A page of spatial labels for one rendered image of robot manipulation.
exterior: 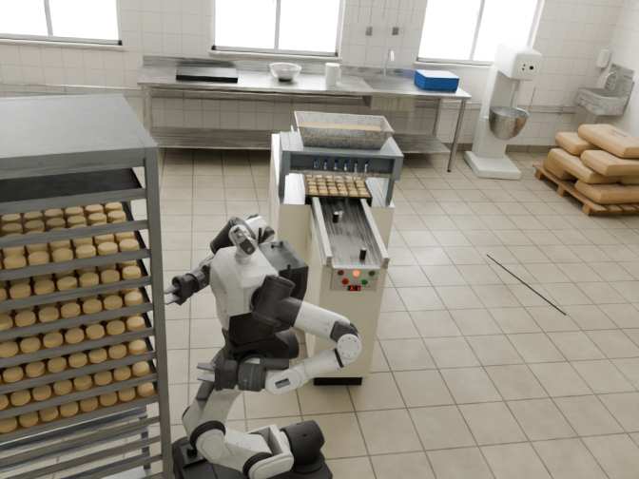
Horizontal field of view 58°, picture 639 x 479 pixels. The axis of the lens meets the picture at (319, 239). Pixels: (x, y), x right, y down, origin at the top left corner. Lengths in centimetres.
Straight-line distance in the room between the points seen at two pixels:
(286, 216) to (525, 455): 187
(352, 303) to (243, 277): 122
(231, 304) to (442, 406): 183
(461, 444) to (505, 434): 27
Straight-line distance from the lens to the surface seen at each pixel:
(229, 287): 194
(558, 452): 349
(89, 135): 158
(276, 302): 183
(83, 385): 192
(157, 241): 160
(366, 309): 309
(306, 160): 347
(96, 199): 155
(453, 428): 338
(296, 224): 355
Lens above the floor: 233
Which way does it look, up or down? 29 degrees down
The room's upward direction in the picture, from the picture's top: 6 degrees clockwise
